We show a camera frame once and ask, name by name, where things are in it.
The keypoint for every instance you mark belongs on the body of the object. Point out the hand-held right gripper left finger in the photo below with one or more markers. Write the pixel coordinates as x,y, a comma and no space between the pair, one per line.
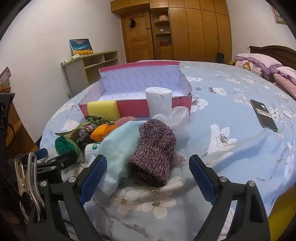
92,179

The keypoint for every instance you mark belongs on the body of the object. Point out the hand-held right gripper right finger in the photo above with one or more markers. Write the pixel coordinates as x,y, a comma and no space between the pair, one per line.
204,179

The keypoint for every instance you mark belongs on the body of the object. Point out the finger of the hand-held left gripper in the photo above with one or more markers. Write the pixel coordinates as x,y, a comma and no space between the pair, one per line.
62,161
42,153

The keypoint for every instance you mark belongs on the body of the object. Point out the green and white sock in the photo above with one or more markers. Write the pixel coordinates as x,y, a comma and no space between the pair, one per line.
66,144

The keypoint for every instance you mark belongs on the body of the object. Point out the light blue towel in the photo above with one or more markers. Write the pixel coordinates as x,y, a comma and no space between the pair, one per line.
115,148

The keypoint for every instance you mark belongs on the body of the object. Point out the green ribbon bow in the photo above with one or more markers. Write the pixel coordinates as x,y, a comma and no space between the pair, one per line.
97,120

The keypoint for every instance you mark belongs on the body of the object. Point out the purple knitted sock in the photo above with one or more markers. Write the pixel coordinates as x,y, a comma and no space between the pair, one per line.
153,148

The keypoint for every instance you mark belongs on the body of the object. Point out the yellow sponge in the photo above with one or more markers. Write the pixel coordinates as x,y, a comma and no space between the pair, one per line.
103,110

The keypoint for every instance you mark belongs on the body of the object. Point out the pink soft pad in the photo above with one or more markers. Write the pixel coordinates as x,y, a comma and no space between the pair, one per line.
126,120

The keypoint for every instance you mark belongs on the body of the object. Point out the pink cardboard box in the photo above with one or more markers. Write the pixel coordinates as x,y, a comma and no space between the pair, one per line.
136,107

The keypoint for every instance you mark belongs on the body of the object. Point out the translucent white soft pad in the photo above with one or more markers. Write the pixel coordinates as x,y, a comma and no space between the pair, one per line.
178,115

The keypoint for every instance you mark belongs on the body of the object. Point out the metal spring clip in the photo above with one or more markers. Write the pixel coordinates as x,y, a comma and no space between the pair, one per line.
27,176

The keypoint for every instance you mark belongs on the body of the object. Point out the wooden desk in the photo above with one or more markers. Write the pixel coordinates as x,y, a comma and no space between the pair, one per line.
20,136

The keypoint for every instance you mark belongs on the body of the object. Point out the stack of papers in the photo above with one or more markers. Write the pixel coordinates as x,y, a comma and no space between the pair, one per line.
4,78

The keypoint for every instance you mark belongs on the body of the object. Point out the orange cloth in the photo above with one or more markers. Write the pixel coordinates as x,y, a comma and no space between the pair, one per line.
100,133

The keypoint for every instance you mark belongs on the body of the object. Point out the floral blue bedsheet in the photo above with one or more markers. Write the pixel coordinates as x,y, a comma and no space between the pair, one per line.
231,104

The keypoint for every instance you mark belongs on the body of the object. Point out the pale green shelf unit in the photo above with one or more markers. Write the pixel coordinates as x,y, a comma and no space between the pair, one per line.
77,74

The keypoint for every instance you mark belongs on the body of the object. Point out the green packet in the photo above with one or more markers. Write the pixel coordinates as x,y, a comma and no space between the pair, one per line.
70,59

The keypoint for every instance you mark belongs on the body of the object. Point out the black smartphone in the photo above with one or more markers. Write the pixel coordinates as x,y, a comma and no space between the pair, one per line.
263,114

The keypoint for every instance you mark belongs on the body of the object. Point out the yellow cloth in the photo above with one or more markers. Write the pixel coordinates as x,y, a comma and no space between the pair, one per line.
284,220

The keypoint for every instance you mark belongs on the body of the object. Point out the blue picture book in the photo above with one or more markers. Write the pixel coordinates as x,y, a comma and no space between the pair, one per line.
81,46

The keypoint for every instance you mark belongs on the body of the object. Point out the yellow plush toy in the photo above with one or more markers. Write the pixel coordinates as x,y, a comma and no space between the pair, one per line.
233,62

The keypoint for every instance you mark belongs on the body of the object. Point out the black hanging bag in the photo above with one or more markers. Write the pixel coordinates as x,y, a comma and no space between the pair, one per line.
220,57

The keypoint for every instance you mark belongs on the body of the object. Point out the pink textured pillow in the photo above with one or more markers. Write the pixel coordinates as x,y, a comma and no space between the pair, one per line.
286,87

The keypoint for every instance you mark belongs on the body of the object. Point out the purple ruffled pillow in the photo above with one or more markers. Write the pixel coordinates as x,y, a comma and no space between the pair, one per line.
261,61

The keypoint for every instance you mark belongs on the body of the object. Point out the small pink ruffled pillow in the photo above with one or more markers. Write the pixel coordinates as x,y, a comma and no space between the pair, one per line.
288,73

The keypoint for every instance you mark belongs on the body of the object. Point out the wooden door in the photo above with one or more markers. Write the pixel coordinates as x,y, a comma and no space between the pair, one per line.
138,44

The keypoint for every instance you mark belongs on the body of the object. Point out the red item on shelf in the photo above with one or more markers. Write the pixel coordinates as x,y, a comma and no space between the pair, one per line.
165,43

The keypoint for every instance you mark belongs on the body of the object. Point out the dark wooden headboard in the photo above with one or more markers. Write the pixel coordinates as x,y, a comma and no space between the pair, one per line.
277,52

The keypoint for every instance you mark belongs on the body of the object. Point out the wooden wardrobe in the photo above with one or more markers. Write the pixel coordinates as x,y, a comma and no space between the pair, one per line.
196,32

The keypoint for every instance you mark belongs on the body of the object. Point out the black item on hanger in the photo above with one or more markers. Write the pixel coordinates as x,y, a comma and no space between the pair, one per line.
133,23

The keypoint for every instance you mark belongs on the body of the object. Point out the white container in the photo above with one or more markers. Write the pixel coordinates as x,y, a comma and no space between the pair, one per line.
163,18

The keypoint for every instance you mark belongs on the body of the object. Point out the framed wall picture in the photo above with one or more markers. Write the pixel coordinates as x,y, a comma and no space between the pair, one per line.
277,14

